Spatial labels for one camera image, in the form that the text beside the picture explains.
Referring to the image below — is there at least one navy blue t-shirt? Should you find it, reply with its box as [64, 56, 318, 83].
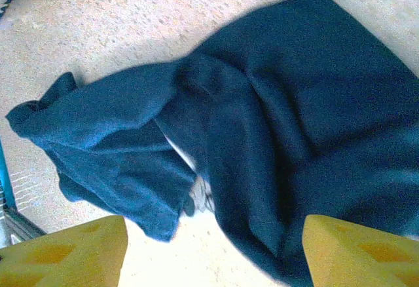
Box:
[5, 0, 419, 287]

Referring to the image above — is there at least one aluminium table frame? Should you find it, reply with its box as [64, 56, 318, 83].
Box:
[0, 182, 47, 247]

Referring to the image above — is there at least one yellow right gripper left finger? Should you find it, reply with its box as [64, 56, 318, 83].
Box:
[0, 216, 128, 287]

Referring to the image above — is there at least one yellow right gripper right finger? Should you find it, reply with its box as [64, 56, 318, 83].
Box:
[302, 214, 419, 287]

